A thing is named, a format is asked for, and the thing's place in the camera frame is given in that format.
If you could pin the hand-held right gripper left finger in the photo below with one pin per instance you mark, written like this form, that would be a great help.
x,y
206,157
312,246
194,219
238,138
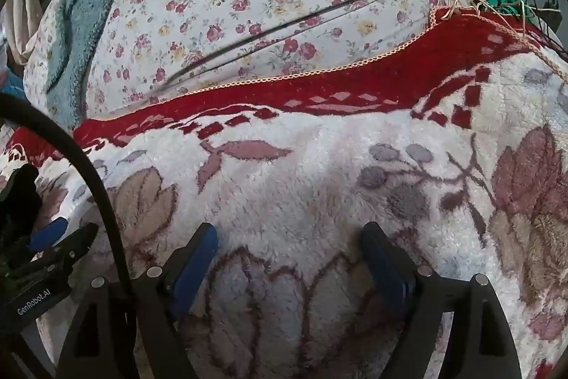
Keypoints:
x,y
191,272

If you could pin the beige hanging cloth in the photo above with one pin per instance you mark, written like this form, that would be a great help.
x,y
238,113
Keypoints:
x,y
22,19

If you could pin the red white floral fleece blanket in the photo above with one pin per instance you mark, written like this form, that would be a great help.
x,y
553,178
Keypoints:
x,y
310,183

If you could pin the teal fleece blanket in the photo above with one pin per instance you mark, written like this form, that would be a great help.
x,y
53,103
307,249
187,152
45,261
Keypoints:
x,y
84,15

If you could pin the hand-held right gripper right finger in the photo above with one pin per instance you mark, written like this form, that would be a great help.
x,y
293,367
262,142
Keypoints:
x,y
387,272

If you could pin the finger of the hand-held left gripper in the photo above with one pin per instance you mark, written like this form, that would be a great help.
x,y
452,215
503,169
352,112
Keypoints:
x,y
46,233
73,243

